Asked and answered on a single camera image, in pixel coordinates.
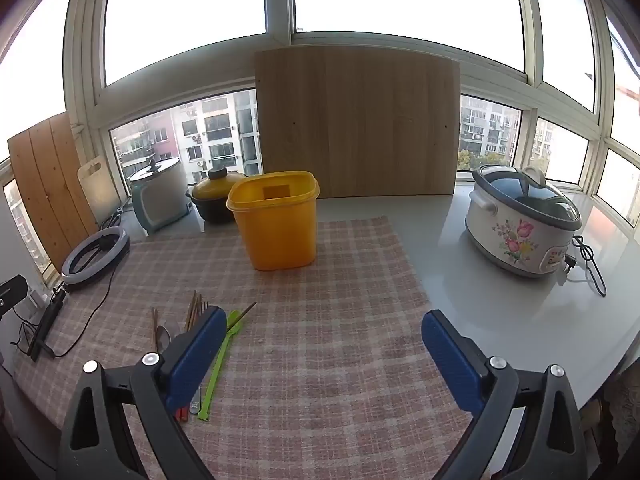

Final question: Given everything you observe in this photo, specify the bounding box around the metal spoon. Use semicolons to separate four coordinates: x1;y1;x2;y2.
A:
156;325;201;413

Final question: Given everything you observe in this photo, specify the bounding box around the white power adapter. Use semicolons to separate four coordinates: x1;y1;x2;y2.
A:
27;287;52;312

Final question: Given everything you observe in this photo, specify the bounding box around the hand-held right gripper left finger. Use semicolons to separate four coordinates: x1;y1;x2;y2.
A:
57;305;228;480

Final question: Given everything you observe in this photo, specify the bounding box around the black pot with yellow lid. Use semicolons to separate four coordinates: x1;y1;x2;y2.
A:
186;166;248;224

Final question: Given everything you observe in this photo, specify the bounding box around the white floral slow cooker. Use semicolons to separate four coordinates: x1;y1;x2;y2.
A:
465;164;583;278

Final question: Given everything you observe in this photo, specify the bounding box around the white window frame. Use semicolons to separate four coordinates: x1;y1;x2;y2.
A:
0;0;640;281

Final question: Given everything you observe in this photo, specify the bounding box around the black ring light cable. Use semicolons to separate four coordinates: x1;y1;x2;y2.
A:
52;255;122;359

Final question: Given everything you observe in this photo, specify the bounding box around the checked tablecloth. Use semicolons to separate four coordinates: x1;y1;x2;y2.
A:
12;216;481;480

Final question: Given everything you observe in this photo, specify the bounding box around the pine plank board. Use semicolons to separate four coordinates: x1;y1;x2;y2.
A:
7;111;101;273

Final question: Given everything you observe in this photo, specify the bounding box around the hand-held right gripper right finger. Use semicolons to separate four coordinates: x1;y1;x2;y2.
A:
421;310;588;480

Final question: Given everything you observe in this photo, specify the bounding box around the white plastic cutting board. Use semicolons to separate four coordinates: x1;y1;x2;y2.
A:
76;154;132;233

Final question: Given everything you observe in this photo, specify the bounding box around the black slow cooker power cord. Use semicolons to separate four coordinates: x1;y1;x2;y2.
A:
560;235;608;297

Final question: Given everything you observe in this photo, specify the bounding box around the green plastic utensil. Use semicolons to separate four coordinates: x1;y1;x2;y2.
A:
197;310;242;421

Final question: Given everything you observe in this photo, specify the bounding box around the yellow plastic container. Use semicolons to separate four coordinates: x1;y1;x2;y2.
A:
226;171;321;272

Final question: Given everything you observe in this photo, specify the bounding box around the large light wooden board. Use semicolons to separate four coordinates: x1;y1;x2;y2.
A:
254;45;462;198

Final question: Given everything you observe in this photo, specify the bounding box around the black ring light stand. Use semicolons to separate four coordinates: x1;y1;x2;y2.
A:
27;282;68;361

